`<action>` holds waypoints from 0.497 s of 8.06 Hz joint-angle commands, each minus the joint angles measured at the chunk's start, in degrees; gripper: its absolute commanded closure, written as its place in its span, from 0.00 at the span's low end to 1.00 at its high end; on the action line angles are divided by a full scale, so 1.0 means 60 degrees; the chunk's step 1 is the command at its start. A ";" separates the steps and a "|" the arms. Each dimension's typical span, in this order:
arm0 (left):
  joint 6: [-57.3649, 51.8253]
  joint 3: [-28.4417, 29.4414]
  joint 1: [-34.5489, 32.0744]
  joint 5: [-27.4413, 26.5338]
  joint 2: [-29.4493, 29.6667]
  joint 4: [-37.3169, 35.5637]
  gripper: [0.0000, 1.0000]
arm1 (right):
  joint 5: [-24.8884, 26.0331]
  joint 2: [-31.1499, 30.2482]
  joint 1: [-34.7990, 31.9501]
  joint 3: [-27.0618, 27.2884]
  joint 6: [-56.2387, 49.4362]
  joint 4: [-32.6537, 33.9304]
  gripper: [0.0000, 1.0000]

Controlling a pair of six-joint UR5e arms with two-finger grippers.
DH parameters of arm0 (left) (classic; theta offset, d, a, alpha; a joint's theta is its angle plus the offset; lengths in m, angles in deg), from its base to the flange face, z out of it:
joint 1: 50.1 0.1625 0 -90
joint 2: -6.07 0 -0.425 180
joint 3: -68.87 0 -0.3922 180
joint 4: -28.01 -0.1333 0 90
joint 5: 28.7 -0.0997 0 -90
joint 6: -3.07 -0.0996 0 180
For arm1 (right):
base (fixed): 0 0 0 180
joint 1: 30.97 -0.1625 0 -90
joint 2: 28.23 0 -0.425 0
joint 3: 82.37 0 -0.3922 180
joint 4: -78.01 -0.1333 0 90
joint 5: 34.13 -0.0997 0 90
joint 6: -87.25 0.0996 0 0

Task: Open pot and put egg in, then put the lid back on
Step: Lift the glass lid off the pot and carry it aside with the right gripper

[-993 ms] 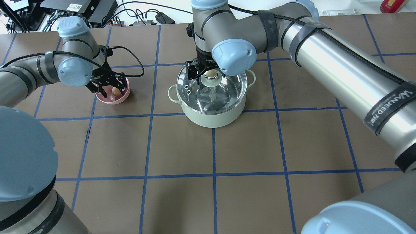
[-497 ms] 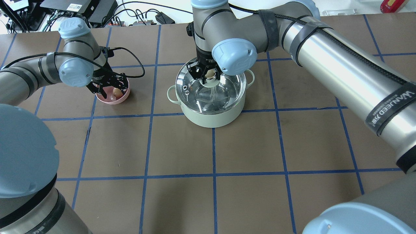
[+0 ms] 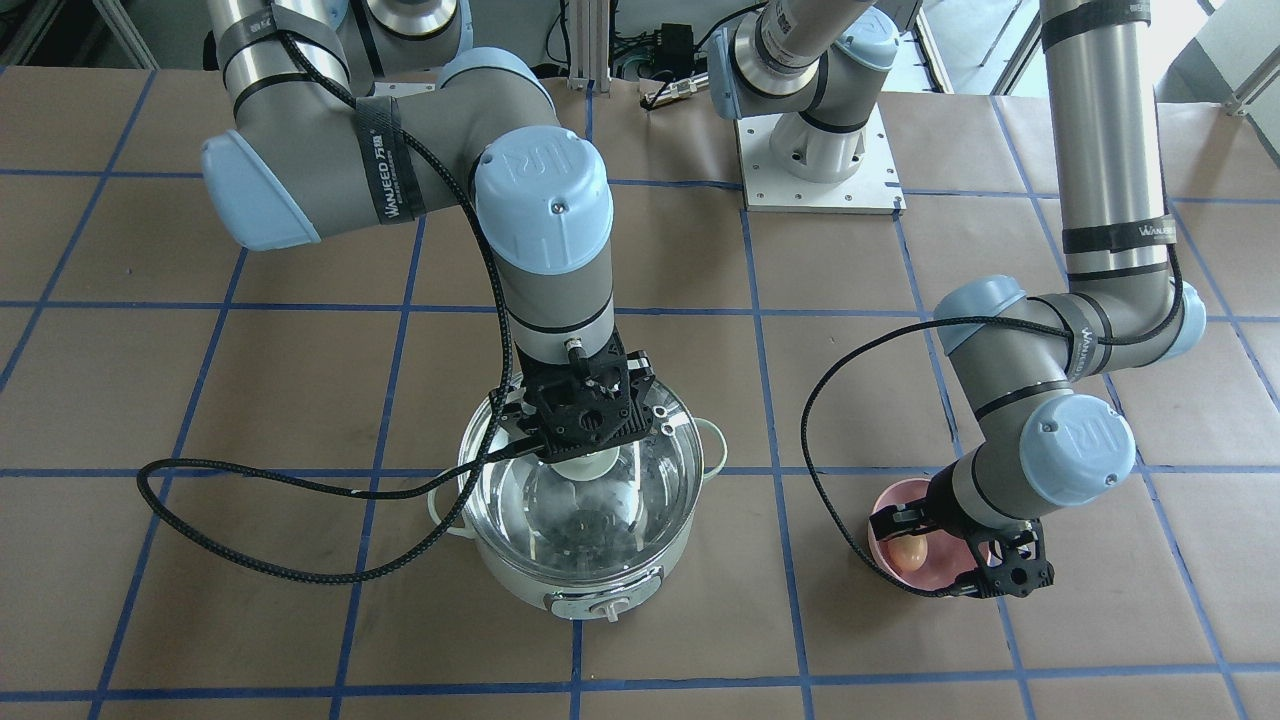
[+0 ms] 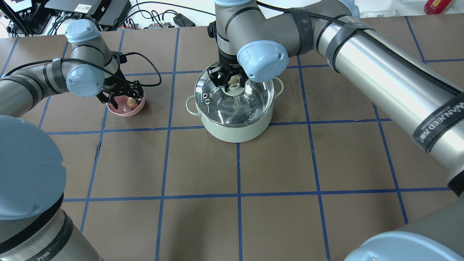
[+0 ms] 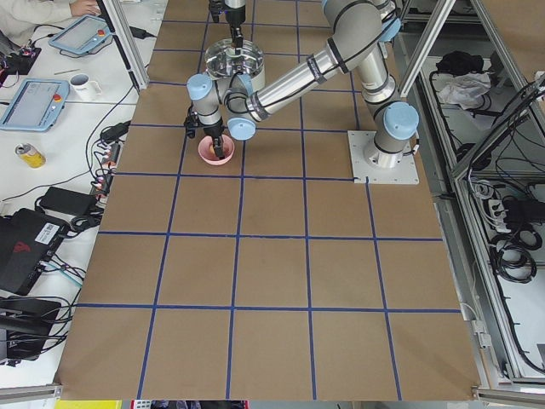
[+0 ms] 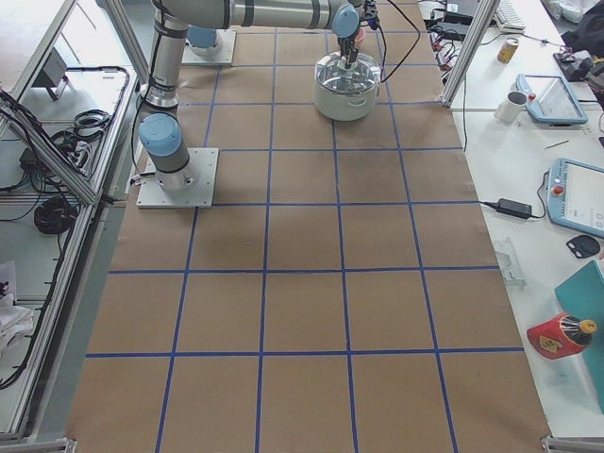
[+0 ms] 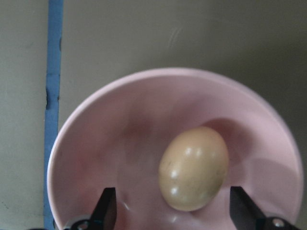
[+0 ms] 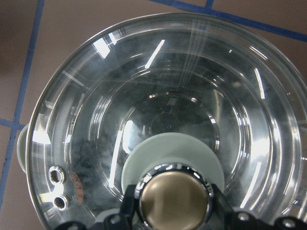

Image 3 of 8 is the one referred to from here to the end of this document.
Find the beige egg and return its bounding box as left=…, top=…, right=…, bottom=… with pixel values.
left=886, top=536, right=929, bottom=574

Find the glass pot lid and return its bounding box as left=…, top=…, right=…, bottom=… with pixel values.
left=465, top=382, right=703, bottom=585

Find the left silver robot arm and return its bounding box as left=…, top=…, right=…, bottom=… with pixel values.
left=841, top=1, right=1207, bottom=598

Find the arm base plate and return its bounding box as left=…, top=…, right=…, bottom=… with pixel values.
left=735, top=108, right=906, bottom=215

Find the pink bowl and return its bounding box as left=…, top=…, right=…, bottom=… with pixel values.
left=867, top=478, right=978, bottom=591

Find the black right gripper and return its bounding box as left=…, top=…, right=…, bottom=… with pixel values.
left=506, top=334, right=655, bottom=462

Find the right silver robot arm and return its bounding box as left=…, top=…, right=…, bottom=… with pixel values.
left=202, top=1, right=655, bottom=462

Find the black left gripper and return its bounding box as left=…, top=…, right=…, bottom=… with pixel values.
left=869, top=500, right=1055, bottom=600

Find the pale green cooking pot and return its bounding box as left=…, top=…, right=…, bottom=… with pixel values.
left=449, top=383, right=726, bottom=623

